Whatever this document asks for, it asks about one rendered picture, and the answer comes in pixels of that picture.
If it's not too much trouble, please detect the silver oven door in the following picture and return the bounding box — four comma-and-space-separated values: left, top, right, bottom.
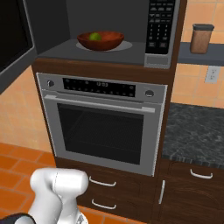
42, 94, 163, 178

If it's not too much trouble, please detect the white microwave turntable plate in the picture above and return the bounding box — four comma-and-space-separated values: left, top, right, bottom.
75, 39, 133, 53

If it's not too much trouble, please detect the brown wooden bowl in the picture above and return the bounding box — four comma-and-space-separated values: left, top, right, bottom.
76, 31, 125, 52

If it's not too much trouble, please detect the green lime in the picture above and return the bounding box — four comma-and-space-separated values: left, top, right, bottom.
88, 31, 103, 42

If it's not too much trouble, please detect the grey microwave oven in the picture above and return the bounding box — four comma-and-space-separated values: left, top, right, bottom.
22, 0, 181, 70

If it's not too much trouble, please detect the dark wood cupboard door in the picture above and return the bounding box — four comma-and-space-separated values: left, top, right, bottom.
157, 174, 224, 224

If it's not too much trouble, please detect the black microwave door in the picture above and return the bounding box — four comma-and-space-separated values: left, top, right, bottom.
0, 0, 38, 95

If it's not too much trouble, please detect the silver built-in oven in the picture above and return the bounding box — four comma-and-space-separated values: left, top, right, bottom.
36, 72, 169, 178

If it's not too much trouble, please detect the dark wood oven cabinet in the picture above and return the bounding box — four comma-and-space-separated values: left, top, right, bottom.
31, 0, 189, 224

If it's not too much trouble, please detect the dark wood drawer front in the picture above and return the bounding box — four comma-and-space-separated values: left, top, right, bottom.
55, 157, 158, 205
162, 158, 224, 191
76, 194, 156, 224

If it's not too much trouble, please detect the brown jar with black lid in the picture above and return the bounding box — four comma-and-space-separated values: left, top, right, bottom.
190, 23, 215, 55

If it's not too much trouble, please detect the silver oven door handle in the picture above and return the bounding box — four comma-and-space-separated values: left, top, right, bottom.
44, 94, 157, 114

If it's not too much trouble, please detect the white drawer handle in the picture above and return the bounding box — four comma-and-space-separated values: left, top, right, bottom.
88, 175, 117, 187
190, 168, 214, 180
91, 199, 117, 211

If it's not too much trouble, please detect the white cupboard door handle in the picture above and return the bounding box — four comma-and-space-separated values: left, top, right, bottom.
157, 179, 166, 206

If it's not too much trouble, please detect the grey wall shelf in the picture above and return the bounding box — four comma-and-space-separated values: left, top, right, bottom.
176, 41, 224, 67

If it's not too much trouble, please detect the white wall socket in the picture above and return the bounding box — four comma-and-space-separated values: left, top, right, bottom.
204, 66, 221, 85

